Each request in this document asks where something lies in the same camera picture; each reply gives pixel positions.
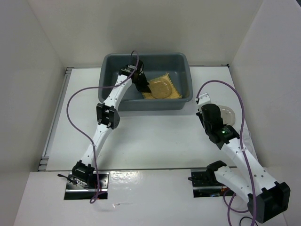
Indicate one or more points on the clear glass plate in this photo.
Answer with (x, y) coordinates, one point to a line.
(228, 115)
(160, 89)

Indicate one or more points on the grey plastic bin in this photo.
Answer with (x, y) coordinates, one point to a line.
(155, 65)

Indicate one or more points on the yellow bamboo placemat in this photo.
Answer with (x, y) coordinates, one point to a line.
(175, 94)

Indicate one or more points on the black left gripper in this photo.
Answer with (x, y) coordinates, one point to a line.
(144, 86)

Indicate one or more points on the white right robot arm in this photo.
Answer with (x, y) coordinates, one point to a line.
(264, 195)

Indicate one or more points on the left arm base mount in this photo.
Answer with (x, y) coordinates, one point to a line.
(78, 190)

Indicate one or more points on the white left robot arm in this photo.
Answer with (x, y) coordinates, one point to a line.
(107, 120)

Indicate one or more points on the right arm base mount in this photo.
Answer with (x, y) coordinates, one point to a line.
(203, 187)

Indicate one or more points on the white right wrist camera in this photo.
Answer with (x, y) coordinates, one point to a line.
(202, 100)

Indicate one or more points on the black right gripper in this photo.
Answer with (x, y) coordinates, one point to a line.
(200, 114)

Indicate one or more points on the clear glass cup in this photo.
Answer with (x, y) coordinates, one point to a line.
(246, 135)

